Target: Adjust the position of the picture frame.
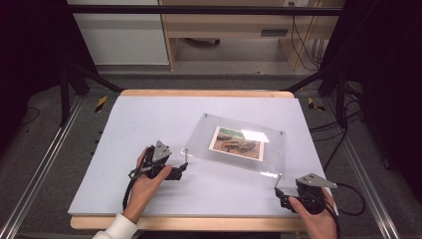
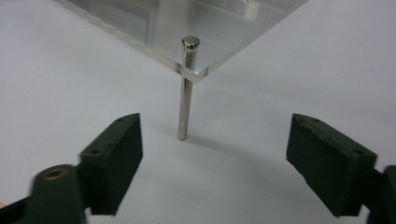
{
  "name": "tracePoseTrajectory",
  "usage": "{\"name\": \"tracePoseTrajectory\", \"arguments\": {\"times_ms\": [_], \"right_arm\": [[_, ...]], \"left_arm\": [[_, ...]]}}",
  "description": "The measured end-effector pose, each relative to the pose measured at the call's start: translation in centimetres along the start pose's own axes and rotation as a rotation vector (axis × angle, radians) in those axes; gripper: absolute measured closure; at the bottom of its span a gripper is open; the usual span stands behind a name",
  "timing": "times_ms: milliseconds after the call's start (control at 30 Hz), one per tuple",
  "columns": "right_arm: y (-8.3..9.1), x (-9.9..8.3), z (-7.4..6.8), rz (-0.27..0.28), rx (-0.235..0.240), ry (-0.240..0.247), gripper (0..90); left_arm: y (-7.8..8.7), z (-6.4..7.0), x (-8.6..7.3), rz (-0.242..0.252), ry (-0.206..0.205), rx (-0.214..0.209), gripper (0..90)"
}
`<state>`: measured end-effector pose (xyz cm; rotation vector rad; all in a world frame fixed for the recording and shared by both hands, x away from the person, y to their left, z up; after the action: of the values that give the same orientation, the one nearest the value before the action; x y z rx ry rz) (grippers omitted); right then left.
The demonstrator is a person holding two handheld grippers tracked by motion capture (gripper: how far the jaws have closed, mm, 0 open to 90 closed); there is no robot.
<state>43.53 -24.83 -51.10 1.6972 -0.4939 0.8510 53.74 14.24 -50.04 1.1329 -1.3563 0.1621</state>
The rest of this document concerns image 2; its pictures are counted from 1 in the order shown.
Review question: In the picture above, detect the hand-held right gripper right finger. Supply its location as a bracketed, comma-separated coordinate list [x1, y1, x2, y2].
[286, 113, 378, 217]

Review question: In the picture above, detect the clear acrylic photo frame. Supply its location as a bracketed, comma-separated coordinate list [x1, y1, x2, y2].
[54, 0, 309, 84]

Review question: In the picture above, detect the silver metal frame pin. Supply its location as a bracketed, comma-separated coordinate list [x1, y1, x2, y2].
[177, 35, 201, 142]

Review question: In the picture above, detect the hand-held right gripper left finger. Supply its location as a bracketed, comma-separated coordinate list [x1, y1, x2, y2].
[78, 112, 144, 217]

